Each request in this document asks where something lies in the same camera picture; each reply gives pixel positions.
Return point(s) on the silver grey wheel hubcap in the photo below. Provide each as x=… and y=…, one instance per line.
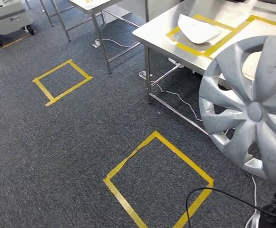
x=254, y=111

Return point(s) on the stainless steel workbench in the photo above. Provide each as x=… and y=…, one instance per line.
x=156, y=31

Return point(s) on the white plastic cover part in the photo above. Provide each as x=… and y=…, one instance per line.
x=197, y=30

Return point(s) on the white power strip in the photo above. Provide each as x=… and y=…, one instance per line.
x=144, y=75

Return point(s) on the yellow floor tape square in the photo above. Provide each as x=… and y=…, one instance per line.
x=128, y=159
x=69, y=91

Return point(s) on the stainless steel table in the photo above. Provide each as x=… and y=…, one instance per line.
x=92, y=4

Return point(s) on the yellow tape outline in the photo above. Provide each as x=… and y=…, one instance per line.
x=228, y=36

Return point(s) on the grey wheeled cabinet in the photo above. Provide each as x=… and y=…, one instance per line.
x=7, y=19

